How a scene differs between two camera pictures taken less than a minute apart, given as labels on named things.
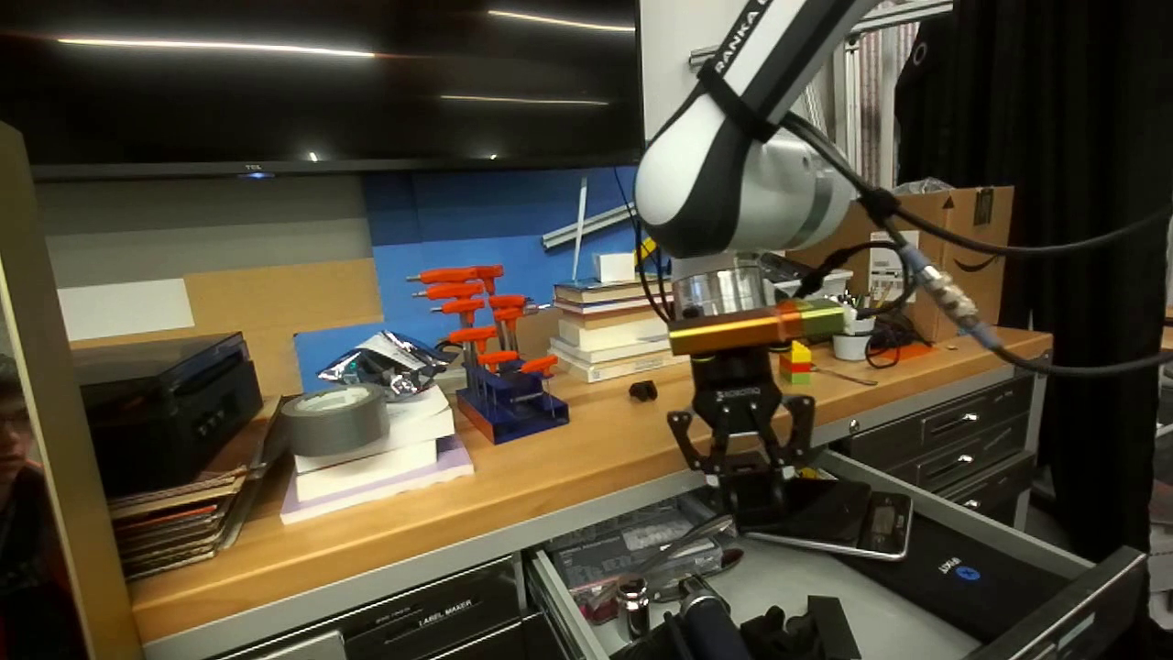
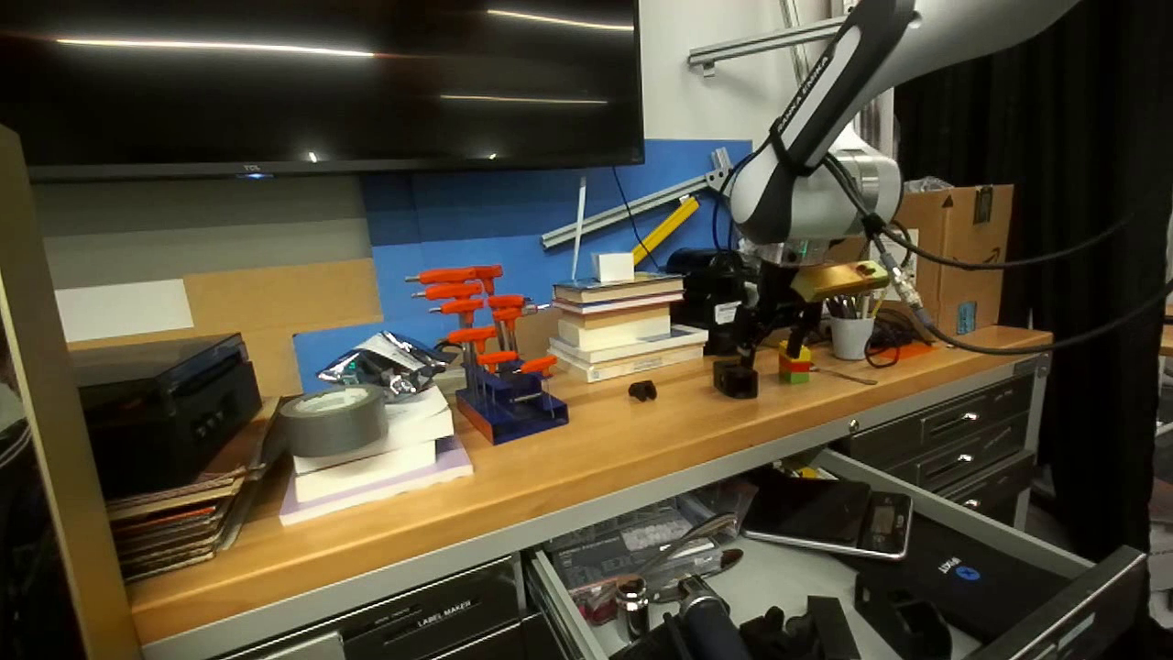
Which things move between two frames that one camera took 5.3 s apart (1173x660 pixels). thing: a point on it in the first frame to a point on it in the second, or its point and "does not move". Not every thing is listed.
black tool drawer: x=864 y=567 does not move
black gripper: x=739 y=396 to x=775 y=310
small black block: x=642 y=391 does not move
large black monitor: x=319 y=85 does not move
